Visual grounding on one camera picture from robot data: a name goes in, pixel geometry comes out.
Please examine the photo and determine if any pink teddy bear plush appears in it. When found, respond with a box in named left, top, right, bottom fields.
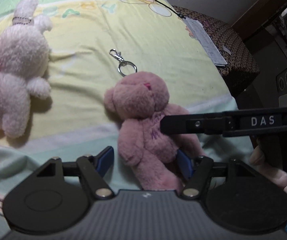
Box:
left=104, top=72, right=205, bottom=192

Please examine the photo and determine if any small white bunny plush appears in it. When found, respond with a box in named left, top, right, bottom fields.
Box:
left=0, top=0, right=52, bottom=139

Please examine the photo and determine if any white printed paper sheet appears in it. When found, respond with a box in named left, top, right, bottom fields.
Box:
left=184, top=17, right=227, bottom=67

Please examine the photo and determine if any person's right hand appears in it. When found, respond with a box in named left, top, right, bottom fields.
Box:
left=249, top=140, right=287, bottom=194

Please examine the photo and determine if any pastel cartoon bed sheet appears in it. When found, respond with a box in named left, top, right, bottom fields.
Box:
left=0, top=0, right=254, bottom=217

